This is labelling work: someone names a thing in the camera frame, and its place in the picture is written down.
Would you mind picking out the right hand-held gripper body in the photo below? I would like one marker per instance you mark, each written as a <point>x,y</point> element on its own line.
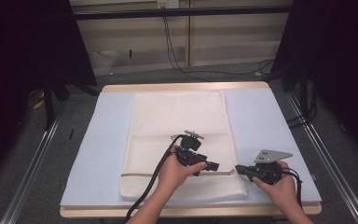
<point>268,171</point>

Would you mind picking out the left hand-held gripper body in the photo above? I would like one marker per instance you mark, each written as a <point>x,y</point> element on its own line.
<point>190,152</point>

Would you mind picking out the white towel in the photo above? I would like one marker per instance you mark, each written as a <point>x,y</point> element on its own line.
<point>174,115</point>

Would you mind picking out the person's left hand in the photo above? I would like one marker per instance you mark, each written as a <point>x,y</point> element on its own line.
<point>175,175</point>

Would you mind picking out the person's right hand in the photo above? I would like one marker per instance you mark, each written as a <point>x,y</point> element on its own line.
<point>281,193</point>

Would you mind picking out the light blue table mat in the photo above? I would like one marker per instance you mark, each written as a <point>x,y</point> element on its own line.
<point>261,124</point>

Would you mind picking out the wooden table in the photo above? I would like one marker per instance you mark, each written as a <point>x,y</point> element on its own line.
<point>183,86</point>

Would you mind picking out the small black floor piece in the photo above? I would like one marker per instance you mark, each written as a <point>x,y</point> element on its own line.
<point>71,134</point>

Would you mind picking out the black curtain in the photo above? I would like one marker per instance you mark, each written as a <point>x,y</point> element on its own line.
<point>338,62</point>
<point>28,62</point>

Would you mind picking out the black horizontal bar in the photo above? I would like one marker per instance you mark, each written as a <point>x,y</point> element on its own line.
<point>183,12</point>

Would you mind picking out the black metal stand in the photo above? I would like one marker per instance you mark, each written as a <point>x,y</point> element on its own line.
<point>49,102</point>

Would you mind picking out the yellow tape piece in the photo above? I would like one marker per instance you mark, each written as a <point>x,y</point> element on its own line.
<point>38,104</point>

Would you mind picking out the aluminium floor rail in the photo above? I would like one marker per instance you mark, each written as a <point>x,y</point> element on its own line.
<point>329,155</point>
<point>28,174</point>

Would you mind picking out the white wall outlet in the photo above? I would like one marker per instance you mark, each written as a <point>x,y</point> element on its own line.
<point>168,3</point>

